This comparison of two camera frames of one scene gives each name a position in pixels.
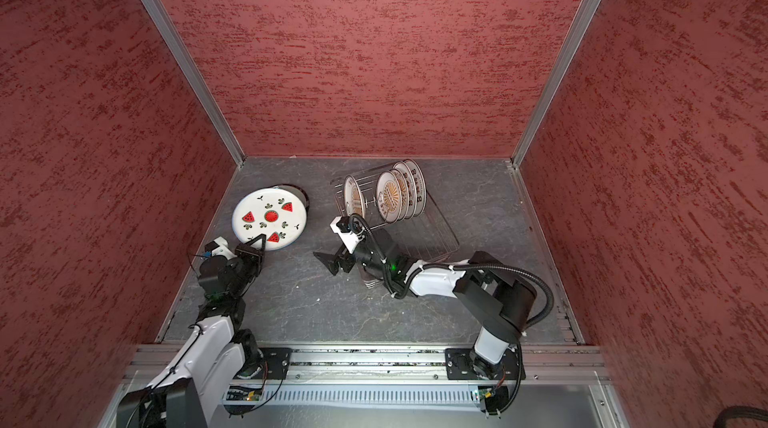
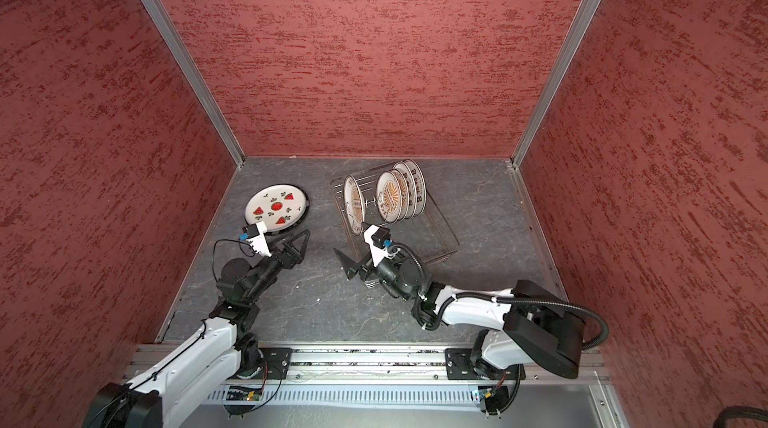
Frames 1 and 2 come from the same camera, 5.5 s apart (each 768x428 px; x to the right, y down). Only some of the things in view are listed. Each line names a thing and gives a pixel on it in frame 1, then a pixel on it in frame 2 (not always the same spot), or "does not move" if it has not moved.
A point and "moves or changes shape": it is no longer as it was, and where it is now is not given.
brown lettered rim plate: x=352 y=196 does not move
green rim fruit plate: x=421 y=195 does not move
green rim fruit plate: x=412 y=189 does not move
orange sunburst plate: x=389 y=196 does not move
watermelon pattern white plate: x=277 y=213 moves or changes shape
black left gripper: x=249 y=251 → x=297 y=257
